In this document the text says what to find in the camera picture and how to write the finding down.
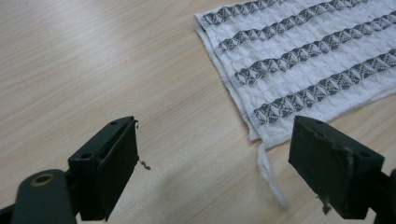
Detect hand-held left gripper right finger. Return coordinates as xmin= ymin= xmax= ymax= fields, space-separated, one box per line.
xmin=288 ymin=115 xmax=386 ymax=220

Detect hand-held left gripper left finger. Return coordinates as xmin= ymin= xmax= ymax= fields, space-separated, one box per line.
xmin=67 ymin=116 xmax=140 ymax=222

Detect white grey-striped waffle towel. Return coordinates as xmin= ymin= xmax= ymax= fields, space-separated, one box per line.
xmin=193 ymin=0 xmax=396 ymax=209

